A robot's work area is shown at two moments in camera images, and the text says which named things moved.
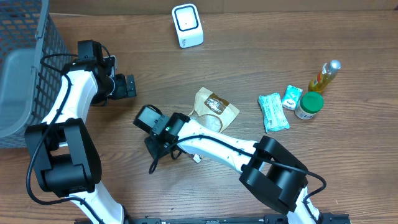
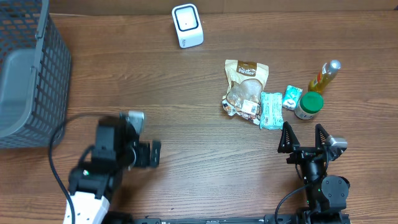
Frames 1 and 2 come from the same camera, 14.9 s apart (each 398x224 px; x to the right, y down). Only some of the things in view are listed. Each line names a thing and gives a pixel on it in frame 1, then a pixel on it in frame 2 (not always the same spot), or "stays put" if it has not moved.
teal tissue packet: [291, 97] stays put
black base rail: [270, 219] stays put
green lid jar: [310, 104] stays put
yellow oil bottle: [328, 71] stays put
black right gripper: [155, 142] → [284, 147]
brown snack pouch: [212, 110] → [246, 82]
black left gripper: [129, 86] → [155, 153]
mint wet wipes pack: [274, 116] stays put
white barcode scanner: [188, 25] stays put
